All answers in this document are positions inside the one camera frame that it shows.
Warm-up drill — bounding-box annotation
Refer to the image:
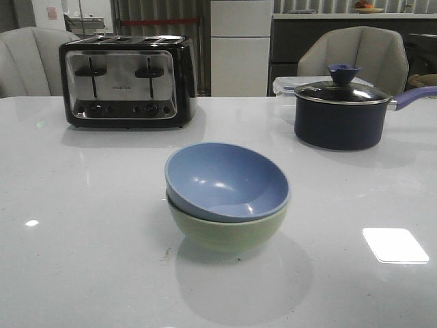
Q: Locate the clear plastic food container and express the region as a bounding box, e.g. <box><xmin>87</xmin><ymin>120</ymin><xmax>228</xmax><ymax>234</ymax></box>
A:
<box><xmin>272</xmin><ymin>76</ymin><xmax>373</xmax><ymax>98</ymax></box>

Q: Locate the beige chair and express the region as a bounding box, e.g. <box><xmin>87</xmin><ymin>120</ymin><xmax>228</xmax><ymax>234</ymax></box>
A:
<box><xmin>1</xmin><ymin>27</ymin><xmax>78</xmax><ymax>98</ymax></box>
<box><xmin>297</xmin><ymin>26</ymin><xmax>409</xmax><ymax>95</ymax></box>

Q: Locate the fruit plate on counter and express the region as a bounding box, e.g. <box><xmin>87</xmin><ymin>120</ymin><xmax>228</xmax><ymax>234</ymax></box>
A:
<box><xmin>352</xmin><ymin>0</ymin><xmax>384</xmax><ymax>14</ymax></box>

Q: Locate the glass pot lid blue knob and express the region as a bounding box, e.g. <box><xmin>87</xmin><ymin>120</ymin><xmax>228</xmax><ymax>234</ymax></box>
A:
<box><xmin>294</xmin><ymin>64</ymin><xmax>391</xmax><ymax>105</ymax></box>

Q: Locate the green bowl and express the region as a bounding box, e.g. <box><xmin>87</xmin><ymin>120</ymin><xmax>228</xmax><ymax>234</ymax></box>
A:
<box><xmin>166</xmin><ymin>195</ymin><xmax>289</xmax><ymax>252</ymax></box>

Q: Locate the beige chair left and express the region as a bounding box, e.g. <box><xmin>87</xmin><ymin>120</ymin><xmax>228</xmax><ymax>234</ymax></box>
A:
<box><xmin>1</xmin><ymin>27</ymin><xmax>78</xmax><ymax>98</ymax></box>

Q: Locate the beige chair right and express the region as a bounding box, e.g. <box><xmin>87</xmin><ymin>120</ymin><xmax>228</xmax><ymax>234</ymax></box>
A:
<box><xmin>297</xmin><ymin>26</ymin><xmax>409</xmax><ymax>95</ymax></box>

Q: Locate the dark kitchen counter cabinet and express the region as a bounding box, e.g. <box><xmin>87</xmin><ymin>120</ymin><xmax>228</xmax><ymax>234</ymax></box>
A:
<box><xmin>267</xmin><ymin>13</ymin><xmax>436</xmax><ymax>96</ymax></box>

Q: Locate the blue bowl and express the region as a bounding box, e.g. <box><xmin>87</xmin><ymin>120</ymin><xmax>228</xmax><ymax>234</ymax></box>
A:
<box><xmin>165</xmin><ymin>142</ymin><xmax>291</xmax><ymax>223</ymax></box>

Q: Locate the dark blue saucepan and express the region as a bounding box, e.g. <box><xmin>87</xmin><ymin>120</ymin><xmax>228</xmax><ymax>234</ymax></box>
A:
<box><xmin>294</xmin><ymin>87</ymin><xmax>436</xmax><ymax>150</ymax></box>

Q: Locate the black and silver toaster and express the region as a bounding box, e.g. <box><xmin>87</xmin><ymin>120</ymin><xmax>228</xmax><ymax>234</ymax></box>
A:
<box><xmin>59</xmin><ymin>35</ymin><xmax>197</xmax><ymax>128</ymax></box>

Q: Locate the white refrigerator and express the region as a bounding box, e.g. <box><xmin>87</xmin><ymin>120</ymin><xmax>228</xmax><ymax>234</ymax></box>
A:
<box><xmin>210</xmin><ymin>1</ymin><xmax>274</xmax><ymax>97</ymax></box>

